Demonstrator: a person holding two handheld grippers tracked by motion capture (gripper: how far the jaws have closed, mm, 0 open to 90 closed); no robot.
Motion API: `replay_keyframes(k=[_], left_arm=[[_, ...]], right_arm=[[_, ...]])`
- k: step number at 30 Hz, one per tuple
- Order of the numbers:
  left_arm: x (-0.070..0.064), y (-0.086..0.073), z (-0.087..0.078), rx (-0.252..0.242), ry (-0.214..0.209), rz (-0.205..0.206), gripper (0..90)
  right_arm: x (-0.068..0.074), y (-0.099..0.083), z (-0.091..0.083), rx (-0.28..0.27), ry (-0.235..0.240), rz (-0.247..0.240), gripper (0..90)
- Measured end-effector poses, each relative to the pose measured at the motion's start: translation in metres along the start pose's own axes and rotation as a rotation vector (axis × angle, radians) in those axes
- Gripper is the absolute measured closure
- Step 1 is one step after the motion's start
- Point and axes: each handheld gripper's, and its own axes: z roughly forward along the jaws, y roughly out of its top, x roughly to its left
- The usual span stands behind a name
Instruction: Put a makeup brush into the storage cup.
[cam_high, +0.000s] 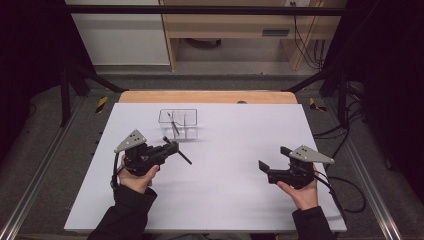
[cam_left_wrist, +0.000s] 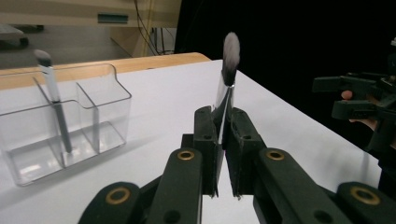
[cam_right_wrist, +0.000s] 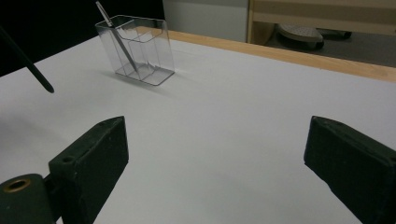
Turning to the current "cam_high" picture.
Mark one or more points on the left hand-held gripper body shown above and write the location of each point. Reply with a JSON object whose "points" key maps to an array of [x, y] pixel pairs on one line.
{"points": [[143, 160]]}

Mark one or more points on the white cabinet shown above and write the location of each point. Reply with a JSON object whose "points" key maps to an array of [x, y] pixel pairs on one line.
{"points": [[123, 40]]}

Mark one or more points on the person's right hand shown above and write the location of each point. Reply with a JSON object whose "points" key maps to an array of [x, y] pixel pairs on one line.
{"points": [[303, 198]]}

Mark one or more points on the white table board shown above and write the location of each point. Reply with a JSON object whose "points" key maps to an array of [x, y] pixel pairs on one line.
{"points": [[216, 193]]}

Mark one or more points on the yellow black tape strip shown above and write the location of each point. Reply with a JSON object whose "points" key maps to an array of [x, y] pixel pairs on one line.
{"points": [[102, 104], [315, 105]]}

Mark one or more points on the aluminium floor rail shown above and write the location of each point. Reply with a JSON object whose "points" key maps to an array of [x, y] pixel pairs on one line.
{"points": [[370, 186], [36, 180]]}

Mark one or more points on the black horizontal frame bar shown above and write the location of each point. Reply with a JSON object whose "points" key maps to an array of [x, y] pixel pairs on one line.
{"points": [[200, 10]]}

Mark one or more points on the clear plastic organizer box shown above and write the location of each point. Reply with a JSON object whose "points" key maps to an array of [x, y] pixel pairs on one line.
{"points": [[178, 124]]}

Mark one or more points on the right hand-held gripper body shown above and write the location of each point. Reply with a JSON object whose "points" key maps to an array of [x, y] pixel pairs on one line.
{"points": [[293, 176]]}

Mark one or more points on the black pen with silver tip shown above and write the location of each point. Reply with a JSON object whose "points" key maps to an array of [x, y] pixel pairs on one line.
{"points": [[185, 157]]}

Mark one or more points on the black striped eyeliner pencil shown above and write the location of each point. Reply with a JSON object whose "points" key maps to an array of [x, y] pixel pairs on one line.
{"points": [[173, 124]]}

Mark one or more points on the light wooden desk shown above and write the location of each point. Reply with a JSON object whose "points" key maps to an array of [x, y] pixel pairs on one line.
{"points": [[233, 23]]}

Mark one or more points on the person's left hand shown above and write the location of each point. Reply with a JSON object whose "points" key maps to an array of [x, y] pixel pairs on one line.
{"points": [[138, 181]]}

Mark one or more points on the black metal stand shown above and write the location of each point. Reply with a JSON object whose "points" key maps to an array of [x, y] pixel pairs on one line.
{"points": [[341, 96], [66, 96]]}

